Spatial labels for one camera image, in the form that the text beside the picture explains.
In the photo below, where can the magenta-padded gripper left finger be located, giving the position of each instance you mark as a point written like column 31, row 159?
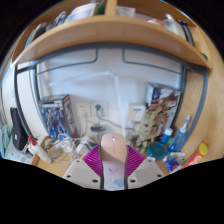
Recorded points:
column 91, row 161

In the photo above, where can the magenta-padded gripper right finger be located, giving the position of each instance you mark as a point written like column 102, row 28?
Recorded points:
column 135, row 161

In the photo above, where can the pink computer mouse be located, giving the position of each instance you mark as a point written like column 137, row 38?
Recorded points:
column 113, row 156

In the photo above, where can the large white charger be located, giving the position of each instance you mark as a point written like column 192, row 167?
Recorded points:
column 82, row 146

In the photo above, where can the steel cup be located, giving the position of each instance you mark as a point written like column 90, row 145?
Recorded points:
column 97, row 131

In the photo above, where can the blue translucent spray bottle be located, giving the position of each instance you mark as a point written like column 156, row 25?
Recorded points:
column 180, row 136

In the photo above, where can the blue robot model box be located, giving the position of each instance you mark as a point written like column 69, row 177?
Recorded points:
column 55, row 115

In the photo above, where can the red chip can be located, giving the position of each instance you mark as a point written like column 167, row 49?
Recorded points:
column 195, row 156

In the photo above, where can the white desk lamp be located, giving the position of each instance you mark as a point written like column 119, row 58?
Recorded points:
column 118, row 96

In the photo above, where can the colourful figure picture box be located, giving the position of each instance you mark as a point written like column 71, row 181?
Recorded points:
column 165, row 98

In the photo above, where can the black bag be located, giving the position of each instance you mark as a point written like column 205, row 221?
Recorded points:
column 18, row 130

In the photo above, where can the light blue blanket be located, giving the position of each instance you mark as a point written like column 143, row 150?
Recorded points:
column 4, row 140

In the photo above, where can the wooden shelf unit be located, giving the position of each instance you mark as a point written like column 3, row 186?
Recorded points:
column 110, row 31

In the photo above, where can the white wall-mounted box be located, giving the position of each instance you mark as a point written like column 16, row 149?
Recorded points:
column 136, row 112

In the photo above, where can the white wall outlet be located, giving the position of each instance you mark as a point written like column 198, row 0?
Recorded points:
column 82, row 109

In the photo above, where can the grey metal bed frame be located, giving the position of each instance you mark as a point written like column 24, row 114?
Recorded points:
column 110, row 45

